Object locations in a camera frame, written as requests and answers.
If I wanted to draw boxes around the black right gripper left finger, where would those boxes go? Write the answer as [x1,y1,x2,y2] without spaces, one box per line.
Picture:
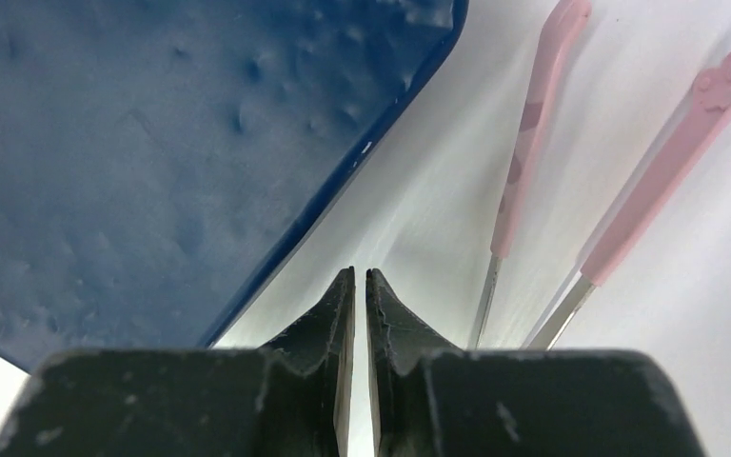
[0,268,355,456]

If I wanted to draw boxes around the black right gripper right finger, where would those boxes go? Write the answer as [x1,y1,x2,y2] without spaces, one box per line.
[365,268,704,456]

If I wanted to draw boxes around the dark blue box lid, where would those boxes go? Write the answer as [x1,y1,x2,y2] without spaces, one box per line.
[0,1,468,371]

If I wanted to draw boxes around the pink handled metal tongs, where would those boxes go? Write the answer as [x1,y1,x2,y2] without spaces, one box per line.
[467,1,731,350]

